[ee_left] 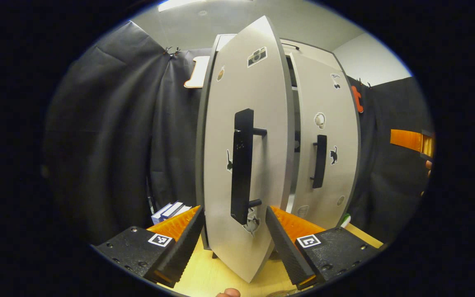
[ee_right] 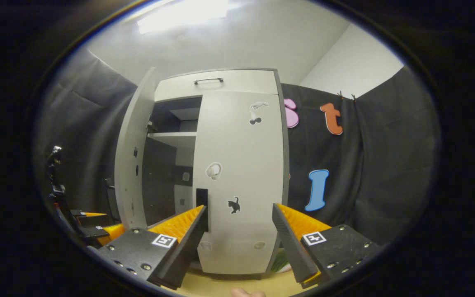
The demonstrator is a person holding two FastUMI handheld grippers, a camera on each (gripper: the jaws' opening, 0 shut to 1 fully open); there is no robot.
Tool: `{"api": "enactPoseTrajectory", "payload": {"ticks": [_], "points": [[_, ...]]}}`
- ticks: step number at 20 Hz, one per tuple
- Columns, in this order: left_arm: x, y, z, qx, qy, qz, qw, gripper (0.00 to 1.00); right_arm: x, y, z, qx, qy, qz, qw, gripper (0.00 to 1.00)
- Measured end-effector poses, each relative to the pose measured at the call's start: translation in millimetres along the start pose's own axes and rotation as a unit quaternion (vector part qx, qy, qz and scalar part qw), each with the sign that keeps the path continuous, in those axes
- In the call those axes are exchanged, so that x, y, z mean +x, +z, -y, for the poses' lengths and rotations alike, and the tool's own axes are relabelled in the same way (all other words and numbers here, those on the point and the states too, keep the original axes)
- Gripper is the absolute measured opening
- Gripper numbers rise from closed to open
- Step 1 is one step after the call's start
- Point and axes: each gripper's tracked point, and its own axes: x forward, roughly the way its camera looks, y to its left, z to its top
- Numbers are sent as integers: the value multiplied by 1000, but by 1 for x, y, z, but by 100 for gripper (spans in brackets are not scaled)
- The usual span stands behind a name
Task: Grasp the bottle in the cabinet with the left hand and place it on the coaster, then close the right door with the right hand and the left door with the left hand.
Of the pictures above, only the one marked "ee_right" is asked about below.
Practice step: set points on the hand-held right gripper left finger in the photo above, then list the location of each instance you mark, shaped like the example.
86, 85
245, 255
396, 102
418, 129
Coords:
188, 243

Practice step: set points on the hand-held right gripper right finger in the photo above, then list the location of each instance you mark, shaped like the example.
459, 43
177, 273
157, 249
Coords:
292, 243

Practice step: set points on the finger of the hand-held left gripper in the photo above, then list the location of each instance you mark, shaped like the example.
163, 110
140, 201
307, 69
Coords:
93, 232
78, 213

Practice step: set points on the white cabinet door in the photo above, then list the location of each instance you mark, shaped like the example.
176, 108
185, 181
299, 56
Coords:
241, 144
136, 132

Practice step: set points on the white cabinet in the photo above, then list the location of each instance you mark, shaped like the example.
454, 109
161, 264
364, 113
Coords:
163, 173

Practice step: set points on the white cabinet shelf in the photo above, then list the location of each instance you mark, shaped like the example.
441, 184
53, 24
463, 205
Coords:
175, 138

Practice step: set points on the metal door hinge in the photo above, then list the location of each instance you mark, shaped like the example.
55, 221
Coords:
151, 126

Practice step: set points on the white cabinet drawer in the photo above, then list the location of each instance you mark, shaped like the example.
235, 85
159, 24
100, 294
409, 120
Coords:
254, 82

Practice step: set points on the watermelon slice shaped toy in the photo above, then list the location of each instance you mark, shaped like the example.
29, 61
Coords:
281, 264

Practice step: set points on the black backdrop cloth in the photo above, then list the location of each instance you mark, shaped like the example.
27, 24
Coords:
386, 165

